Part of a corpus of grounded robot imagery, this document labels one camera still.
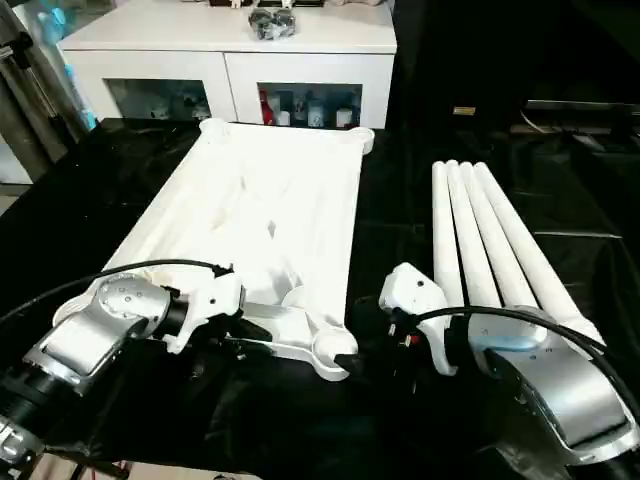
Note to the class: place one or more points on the red bottle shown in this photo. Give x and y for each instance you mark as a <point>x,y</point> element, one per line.
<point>267,110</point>

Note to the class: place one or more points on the black draped furniture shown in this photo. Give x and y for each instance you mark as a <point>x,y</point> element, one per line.
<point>525,50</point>

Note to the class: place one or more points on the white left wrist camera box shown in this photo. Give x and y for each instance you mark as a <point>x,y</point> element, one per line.
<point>210,300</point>

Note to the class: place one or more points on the white sideboard cabinet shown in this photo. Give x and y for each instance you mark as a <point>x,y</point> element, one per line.
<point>225,60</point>

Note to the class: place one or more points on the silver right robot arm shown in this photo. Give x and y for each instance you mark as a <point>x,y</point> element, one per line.
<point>565,400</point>

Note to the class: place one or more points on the small tan label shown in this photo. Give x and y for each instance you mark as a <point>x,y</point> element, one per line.
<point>462,110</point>

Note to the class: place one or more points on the black parts in clear bag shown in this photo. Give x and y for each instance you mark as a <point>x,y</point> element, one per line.
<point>271,24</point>

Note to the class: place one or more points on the white plastic table top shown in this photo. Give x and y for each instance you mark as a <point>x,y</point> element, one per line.
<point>260,200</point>

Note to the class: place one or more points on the grey curtain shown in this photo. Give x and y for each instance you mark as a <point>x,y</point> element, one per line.
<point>35,125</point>

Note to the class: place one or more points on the white plastic table leg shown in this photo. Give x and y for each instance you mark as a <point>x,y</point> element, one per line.
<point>445,235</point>
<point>530,240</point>
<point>472,240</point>
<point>500,240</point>

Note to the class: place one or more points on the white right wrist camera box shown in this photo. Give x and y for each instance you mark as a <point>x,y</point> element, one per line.
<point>410,295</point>

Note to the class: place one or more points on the blue white plastic package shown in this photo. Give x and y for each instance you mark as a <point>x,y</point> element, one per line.
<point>70,75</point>

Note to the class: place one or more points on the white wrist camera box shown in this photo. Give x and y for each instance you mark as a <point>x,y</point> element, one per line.
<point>210,300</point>
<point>410,295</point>

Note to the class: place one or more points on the black plastic mat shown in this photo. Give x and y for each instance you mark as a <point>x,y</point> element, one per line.
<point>100,210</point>

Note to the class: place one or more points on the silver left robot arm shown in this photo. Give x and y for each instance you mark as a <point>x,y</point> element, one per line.
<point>85,340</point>

